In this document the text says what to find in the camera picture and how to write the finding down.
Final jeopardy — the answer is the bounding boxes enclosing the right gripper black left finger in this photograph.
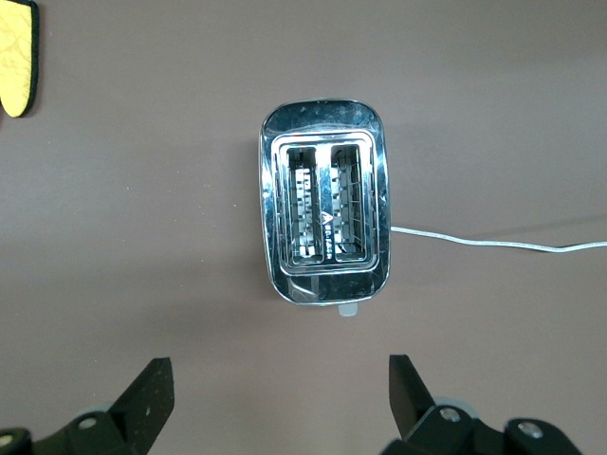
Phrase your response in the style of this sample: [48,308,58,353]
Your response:
[0,356,175,455]

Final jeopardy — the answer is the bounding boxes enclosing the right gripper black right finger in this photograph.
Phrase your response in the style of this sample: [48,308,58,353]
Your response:
[381,354,583,455]

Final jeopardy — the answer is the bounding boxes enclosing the chrome two-slot toaster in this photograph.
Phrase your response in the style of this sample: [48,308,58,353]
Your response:
[258,98,393,318]

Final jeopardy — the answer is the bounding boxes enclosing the yellow quilted oven mitt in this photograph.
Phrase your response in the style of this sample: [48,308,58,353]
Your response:
[0,0,41,118]

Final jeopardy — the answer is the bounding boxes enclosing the white toaster power cable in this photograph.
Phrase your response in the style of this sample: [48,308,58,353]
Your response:
[389,225,607,253]

